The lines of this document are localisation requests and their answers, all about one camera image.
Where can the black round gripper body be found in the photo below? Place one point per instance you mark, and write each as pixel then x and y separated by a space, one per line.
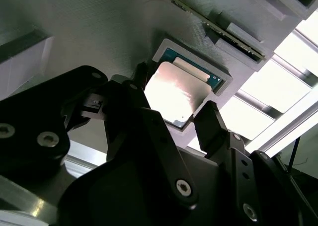
pixel 111 198

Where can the silver CPU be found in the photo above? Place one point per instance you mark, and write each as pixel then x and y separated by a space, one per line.
pixel 174 94

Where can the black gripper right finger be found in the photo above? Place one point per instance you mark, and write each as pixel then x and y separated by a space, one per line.
pixel 246 181

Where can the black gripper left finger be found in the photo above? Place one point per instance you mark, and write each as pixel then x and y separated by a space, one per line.
pixel 37 111

